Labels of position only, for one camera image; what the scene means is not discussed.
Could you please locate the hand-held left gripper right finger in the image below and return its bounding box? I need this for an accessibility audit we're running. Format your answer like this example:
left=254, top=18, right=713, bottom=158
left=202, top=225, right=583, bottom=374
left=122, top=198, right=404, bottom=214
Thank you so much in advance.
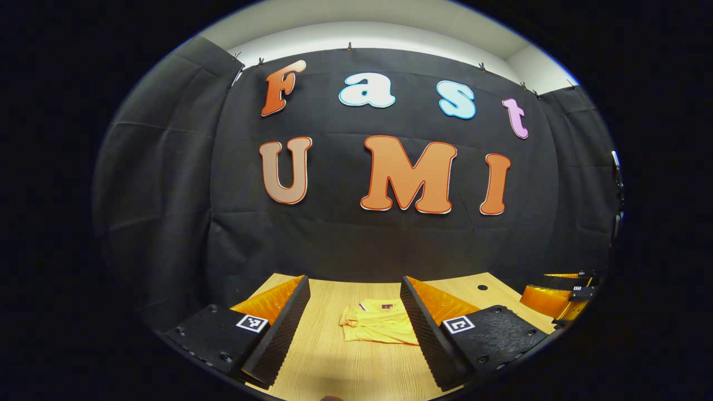
left=400, top=276, right=552, bottom=392

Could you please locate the orange T-shirt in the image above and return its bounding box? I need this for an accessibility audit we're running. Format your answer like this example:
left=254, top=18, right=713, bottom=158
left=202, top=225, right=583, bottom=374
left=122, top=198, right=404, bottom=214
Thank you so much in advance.
left=340, top=299, right=419, bottom=346

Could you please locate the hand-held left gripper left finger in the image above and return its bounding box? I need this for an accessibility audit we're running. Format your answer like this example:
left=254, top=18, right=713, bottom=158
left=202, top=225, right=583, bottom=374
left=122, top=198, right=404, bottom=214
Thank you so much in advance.
left=164, top=275, right=311, bottom=389

